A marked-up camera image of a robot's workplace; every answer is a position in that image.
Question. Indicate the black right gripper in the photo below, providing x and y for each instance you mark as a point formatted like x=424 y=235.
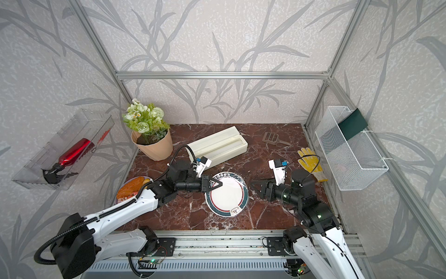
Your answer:
x=263 y=183

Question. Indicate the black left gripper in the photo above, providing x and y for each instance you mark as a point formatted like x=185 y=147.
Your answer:
x=213 y=181

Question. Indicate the clear plastic wrap sheet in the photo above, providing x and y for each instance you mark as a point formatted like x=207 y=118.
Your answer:
x=227 y=193

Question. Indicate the white plate green rim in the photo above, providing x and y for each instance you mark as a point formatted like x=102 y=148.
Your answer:
x=227 y=193

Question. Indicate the cream plastic wrap dispenser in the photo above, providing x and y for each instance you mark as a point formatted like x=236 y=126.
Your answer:
x=220 y=147

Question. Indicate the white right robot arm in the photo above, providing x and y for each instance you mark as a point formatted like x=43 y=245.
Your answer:
x=318 y=241

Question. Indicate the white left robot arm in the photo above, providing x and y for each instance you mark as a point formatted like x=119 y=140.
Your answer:
x=84 y=241

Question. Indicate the purple plate with food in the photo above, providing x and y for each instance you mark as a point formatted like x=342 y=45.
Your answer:
x=131 y=188

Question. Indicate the brown slotted spatula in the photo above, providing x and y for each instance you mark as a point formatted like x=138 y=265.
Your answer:
x=273 y=138

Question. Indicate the yellow rubber glove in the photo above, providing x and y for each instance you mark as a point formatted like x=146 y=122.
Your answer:
x=311 y=162

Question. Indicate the terracotta flower pot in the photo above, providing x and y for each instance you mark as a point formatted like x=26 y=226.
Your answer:
x=157 y=151

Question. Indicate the white green artificial flowers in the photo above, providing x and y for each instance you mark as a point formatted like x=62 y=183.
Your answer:
x=147 y=121

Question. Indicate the red spray bottle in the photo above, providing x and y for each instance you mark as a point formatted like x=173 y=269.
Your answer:
x=70 y=157

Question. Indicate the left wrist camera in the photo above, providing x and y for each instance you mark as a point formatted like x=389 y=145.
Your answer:
x=202 y=164

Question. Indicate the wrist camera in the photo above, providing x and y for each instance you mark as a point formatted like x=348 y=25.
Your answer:
x=279 y=167
x=202 y=164

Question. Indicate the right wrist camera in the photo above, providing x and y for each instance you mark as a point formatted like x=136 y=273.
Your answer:
x=279 y=167

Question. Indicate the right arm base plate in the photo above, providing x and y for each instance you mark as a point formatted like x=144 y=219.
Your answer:
x=276 y=246

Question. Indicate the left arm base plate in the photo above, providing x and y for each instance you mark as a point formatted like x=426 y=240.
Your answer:
x=162 y=247

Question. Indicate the white wire mesh basket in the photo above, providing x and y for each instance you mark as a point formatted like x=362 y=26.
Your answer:
x=356 y=163

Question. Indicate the clear wall-mounted plastic bin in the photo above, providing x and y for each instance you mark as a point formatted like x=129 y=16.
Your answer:
x=84 y=123

